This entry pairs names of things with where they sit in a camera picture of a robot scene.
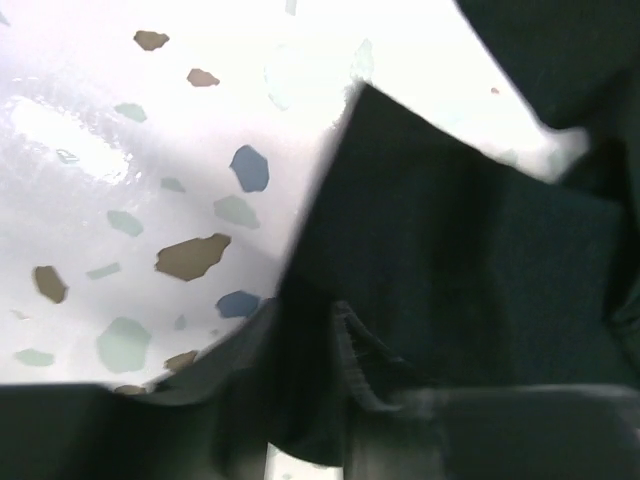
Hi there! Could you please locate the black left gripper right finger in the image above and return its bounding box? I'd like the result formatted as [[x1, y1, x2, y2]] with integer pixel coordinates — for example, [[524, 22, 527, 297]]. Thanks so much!
[[333, 302, 639, 479]]

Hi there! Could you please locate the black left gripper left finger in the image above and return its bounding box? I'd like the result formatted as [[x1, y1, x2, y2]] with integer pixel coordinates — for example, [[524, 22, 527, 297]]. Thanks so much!
[[1, 300, 278, 479]]

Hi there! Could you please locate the black t-shirt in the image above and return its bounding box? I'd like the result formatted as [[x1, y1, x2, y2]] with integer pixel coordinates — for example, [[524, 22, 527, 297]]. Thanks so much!
[[269, 0, 640, 469]]

